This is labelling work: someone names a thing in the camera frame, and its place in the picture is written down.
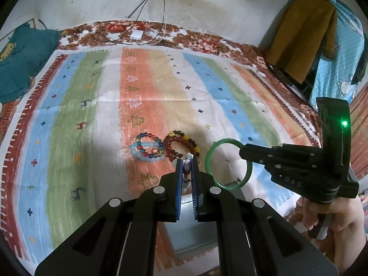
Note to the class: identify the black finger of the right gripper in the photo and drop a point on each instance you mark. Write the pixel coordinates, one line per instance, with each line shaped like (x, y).
(253, 150)

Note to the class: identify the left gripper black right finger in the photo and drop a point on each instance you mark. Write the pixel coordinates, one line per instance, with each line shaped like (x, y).
(253, 239)

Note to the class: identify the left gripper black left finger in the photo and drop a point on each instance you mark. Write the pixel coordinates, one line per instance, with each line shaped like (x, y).
(120, 238)

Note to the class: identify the right hand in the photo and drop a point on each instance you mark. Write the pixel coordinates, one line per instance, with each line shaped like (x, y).
(346, 243)

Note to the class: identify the blue dotted hanging cloth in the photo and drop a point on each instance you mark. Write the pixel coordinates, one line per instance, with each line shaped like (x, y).
(335, 78)

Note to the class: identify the striped colourful cloth mat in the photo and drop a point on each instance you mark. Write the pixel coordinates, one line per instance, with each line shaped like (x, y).
(115, 120)

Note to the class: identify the mustard yellow hanging garment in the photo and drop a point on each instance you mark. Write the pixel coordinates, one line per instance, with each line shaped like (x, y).
(307, 27)

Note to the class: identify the white charger adapter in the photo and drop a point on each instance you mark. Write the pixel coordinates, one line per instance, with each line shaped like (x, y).
(137, 34)

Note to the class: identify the teal blanket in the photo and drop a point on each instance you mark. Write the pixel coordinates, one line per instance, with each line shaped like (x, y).
(23, 58)

